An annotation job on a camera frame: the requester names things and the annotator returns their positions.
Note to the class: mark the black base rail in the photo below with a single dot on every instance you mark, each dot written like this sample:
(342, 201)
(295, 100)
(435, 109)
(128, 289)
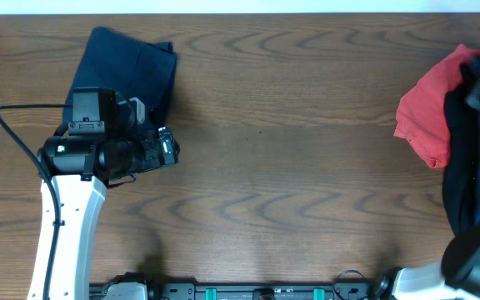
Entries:
(349, 285)

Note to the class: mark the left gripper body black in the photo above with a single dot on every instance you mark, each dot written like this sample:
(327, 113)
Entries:
(162, 147)

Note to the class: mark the red garment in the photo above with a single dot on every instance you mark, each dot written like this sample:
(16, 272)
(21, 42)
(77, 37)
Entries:
(420, 116)

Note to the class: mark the folded navy cloth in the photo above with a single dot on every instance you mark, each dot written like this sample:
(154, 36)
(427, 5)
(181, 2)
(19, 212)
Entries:
(133, 68)

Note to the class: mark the black garment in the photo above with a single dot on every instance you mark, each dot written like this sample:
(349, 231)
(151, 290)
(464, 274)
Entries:
(458, 184)

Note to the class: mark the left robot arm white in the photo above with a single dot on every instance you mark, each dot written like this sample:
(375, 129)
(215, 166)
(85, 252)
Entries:
(82, 165)

